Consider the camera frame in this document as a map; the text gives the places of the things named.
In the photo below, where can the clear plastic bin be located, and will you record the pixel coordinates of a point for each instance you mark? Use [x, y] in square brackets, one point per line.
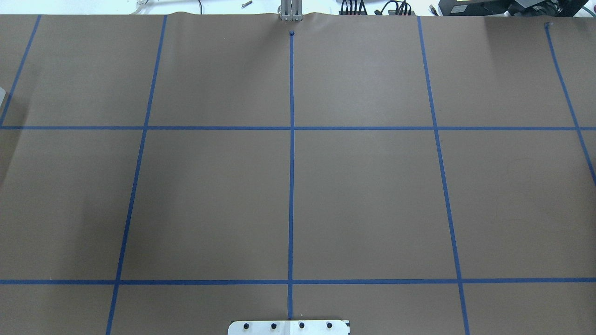
[2, 95]

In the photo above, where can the aluminium frame post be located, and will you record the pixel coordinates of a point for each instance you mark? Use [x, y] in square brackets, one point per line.
[291, 10]

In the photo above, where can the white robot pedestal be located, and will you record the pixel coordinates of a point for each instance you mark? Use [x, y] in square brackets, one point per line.
[290, 327]

